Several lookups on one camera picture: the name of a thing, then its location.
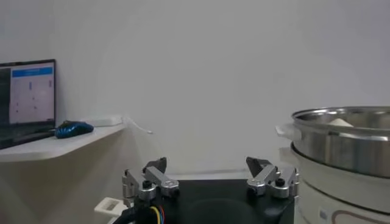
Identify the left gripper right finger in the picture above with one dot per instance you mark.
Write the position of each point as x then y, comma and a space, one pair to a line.
265, 178

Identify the black laptop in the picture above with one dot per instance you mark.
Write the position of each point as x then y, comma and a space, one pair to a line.
30, 97

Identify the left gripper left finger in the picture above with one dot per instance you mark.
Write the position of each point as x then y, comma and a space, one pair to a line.
163, 182

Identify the blue computer mouse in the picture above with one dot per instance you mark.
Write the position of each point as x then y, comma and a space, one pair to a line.
74, 129

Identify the white power adapter box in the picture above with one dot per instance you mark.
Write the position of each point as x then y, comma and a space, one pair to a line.
103, 121

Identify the stainless steel steamer pot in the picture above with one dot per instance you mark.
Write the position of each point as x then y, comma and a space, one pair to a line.
335, 194

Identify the white side table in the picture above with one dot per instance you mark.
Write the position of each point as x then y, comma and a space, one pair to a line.
55, 147

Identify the white steamed baozi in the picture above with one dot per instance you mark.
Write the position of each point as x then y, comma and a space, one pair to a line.
340, 123

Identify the stainless steel steamer basket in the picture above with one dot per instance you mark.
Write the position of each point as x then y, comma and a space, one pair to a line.
335, 149

